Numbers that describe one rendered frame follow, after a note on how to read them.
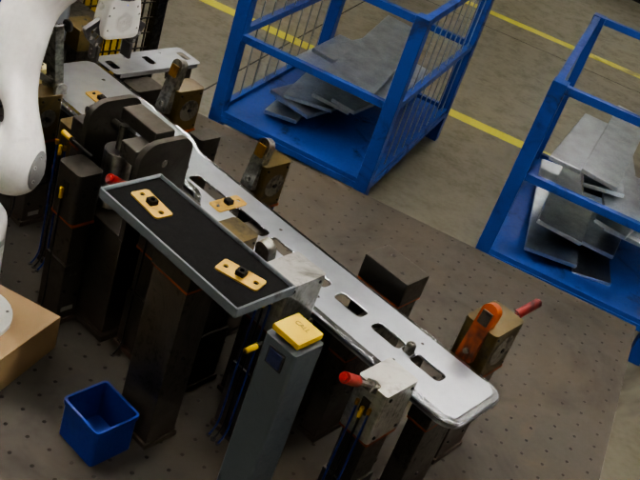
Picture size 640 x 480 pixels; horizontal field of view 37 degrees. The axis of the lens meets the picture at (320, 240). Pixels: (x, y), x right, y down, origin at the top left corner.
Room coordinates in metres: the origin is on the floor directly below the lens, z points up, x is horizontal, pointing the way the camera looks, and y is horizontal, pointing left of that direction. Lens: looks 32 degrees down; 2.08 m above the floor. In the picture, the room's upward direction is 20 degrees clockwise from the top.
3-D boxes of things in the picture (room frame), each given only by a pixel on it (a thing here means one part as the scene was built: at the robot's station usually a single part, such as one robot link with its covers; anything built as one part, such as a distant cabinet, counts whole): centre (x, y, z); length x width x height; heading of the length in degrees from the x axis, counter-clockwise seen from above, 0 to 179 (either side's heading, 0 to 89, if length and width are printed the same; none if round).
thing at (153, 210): (1.42, 0.30, 1.17); 0.08 x 0.04 x 0.01; 53
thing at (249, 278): (1.30, 0.10, 1.17); 0.08 x 0.04 x 0.01; 74
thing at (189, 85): (2.17, 0.44, 0.87); 0.12 x 0.07 x 0.35; 147
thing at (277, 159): (1.96, 0.16, 0.87); 0.12 x 0.07 x 0.35; 147
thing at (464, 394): (1.76, 0.19, 1.00); 1.38 x 0.22 x 0.02; 57
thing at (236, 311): (1.36, 0.20, 1.16); 0.37 x 0.14 x 0.02; 57
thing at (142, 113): (1.65, 0.41, 0.95); 0.18 x 0.13 x 0.49; 57
